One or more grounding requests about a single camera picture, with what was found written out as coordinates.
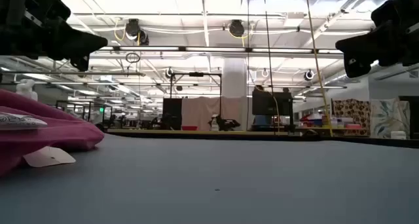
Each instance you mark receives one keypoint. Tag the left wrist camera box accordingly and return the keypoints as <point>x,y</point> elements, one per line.
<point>54,6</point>

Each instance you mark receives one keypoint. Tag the white plastic container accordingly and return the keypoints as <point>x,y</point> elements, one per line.
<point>398,135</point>

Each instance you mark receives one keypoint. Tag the small black robot arm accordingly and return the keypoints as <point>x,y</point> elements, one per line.
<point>229,123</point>

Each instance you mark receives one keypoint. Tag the black panel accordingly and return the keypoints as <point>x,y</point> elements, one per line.
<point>172,112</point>

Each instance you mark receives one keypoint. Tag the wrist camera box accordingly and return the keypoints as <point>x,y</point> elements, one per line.
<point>391,9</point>
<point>54,6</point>

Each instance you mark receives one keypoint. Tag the black monitor on stand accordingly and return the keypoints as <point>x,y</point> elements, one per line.
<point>271,103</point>

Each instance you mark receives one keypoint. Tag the white floral cloth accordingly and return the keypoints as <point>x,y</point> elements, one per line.
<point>389,116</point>

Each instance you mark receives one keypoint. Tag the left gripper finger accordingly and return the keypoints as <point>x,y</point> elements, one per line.
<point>78,42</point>

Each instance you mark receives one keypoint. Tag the pink towel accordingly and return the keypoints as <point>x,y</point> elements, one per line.
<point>65,132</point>

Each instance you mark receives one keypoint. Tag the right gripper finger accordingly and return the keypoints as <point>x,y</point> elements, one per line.
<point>363,48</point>

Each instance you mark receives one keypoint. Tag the brown patterned cloth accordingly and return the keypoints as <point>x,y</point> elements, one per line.
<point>352,111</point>

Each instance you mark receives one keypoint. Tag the dark cabinet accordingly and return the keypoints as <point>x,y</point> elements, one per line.
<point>412,119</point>

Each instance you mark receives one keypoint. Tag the red bin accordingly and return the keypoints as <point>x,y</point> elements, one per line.
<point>190,128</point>

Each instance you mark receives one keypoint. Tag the long ceiling light bar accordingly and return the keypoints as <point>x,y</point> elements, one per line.
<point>212,49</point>

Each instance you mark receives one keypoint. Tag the white pillar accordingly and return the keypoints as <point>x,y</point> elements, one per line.
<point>234,76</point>

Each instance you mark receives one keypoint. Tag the white robot figure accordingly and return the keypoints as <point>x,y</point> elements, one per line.
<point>26,86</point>

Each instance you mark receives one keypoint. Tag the white spray bottle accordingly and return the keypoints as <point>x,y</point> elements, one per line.
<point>214,124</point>

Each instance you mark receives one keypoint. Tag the beige curtain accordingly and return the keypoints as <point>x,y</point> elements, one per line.
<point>199,112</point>

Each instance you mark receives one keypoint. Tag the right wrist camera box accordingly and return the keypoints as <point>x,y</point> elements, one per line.
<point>391,9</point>

